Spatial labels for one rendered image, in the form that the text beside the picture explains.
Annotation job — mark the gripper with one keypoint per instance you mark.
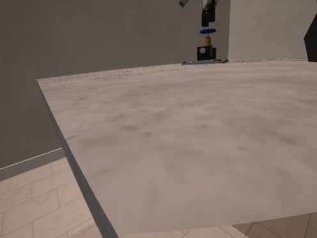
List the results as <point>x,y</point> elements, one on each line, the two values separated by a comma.
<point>209,7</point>

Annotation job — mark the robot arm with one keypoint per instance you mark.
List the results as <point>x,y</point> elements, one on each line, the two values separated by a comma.
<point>183,3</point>

